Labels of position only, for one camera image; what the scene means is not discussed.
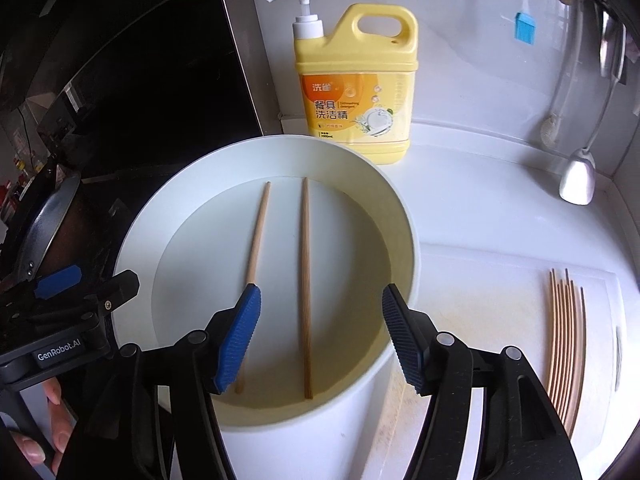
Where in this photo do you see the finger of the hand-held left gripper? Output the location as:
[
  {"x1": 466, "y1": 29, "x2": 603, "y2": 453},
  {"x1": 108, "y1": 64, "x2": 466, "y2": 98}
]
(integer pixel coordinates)
[
  {"x1": 80, "y1": 269, "x2": 141, "y2": 317},
  {"x1": 34, "y1": 266, "x2": 83, "y2": 300}
]

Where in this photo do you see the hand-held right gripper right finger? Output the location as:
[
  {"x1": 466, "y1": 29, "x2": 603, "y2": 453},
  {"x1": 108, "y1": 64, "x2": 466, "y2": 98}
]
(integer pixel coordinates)
[{"x1": 381, "y1": 282, "x2": 583, "y2": 480}]

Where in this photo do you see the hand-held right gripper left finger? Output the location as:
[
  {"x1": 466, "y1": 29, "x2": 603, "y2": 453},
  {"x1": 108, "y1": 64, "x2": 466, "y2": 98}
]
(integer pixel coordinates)
[{"x1": 60, "y1": 282, "x2": 263, "y2": 480}]

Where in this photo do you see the light bamboo chopstick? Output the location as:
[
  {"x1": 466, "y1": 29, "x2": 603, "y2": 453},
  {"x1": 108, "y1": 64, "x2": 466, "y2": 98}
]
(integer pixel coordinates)
[
  {"x1": 299, "y1": 177, "x2": 315, "y2": 402},
  {"x1": 234, "y1": 181, "x2": 272, "y2": 395}
]

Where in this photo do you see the white round bowl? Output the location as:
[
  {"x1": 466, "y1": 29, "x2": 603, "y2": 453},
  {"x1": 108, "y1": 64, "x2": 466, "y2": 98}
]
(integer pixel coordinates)
[{"x1": 112, "y1": 134, "x2": 421, "y2": 480}]

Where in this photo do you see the row of wooden chopsticks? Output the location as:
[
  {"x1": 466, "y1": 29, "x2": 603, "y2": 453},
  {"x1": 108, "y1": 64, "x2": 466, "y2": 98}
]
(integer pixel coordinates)
[{"x1": 545, "y1": 267, "x2": 588, "y2": 440}]

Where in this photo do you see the person's left hand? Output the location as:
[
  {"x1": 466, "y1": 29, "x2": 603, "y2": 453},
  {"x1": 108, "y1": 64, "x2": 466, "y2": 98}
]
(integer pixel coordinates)
[{"x1": 10, "y1": 377, "x2": 66, "y2": 476}]

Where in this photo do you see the dark metal wok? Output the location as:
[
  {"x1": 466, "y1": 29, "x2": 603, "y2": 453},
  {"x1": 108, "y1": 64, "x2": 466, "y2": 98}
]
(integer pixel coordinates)
[{"x1": 10, "y1": 167, "x2": 116, "y2": 291}]

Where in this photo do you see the white plastic cutting board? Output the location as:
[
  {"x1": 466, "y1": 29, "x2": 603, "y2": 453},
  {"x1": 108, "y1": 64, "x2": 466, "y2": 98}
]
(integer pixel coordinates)
[{"x1": 385, "y1": 252, "x2": 626, "y2": 480}]

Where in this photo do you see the stainless steel spatula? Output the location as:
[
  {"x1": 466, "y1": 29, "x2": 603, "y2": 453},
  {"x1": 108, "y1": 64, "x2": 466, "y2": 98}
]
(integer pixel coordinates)
[{"x1": 558, "y1": 7, "x2": 628, "y2": 206}]

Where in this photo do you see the yellow dish soap bottle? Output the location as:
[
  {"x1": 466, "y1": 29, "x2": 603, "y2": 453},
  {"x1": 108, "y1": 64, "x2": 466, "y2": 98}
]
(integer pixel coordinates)
[{"x1": 265, "y1": 0, "x2": 419, "y2": 167}]

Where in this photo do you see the blue silicone brush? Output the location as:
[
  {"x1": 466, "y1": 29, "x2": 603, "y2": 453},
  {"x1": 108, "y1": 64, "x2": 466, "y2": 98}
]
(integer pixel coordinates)
[{"x1": 513, "y1": 0, "x2": 538, "y2": 47}]

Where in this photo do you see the clear handled bottle brush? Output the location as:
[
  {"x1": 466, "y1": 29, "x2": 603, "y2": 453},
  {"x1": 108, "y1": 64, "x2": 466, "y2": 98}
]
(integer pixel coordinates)
[{"x1": 539, "y1": 0, "x2": 586, "y2": 150}]

